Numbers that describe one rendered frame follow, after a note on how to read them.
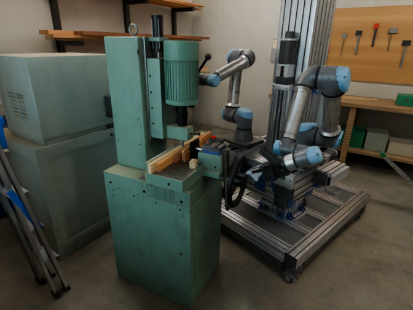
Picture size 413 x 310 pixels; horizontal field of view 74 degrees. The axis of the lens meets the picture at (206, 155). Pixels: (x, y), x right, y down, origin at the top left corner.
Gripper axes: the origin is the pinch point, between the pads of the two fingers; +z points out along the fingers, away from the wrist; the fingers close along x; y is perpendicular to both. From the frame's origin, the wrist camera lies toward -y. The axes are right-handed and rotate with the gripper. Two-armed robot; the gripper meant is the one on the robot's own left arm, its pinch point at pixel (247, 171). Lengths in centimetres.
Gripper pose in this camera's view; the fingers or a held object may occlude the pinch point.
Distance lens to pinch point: 139.3
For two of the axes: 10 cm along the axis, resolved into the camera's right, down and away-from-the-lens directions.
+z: -7.9, 3.1, 5.3
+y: 4.4, 8.9, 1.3
